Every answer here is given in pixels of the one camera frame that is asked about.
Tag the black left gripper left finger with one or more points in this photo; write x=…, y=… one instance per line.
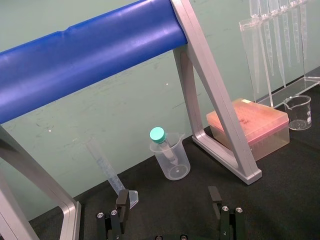
x=122, y=210

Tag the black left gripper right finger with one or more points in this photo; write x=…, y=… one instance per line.
x=226, y=220

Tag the clear plastic beaker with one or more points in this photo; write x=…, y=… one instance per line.
x=178, y=170

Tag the teal capped centrifuge tube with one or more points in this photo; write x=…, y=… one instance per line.
x=158, y=135

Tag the small glass beaker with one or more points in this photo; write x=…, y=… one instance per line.
x=299, y=117

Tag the clear acrylic pipette rack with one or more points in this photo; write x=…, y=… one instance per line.
x=310, y=80

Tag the clear plastic graduated cylinder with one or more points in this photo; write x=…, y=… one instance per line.
x=107, y=167

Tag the grey triangular metal stand leg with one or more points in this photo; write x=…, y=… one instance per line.
x=67, y=215
x=212, y=82

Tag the pink pipette tip box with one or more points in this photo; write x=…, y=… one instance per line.
x=265, y=125

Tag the blue plastic roll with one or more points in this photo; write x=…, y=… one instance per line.
x=87, y=57

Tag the clear plastic pipette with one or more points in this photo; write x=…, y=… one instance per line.
x=255, y=50
x=303, y=30
x=278, y=37
x=295, y=32
x=269, y=45
x=286, y=37

